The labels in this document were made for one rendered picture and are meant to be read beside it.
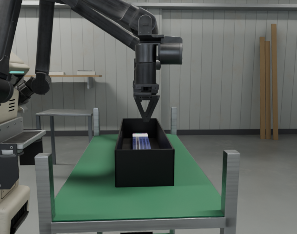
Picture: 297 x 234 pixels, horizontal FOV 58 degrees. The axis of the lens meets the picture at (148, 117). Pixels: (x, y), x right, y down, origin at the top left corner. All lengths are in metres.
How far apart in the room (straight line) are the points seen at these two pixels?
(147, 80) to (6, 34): 0.43
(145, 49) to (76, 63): 5.09
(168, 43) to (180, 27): 5.07
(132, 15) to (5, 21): 0.37
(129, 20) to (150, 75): 0.16
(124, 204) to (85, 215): 0.10
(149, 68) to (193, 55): 5.07
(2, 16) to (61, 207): 0.56
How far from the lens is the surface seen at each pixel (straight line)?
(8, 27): 0.91
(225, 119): 6.03
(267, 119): 5.95
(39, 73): 1.26
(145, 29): 0.73
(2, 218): 1.15
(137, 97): 0.69
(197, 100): 5.82
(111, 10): 0.79
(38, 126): 3.66
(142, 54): 0.72
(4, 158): 1.04
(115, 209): 0.70
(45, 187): 0.65
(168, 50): 0.72
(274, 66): 6.05
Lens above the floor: 1.27
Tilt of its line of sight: 9 degrees down
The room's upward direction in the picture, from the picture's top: straight up
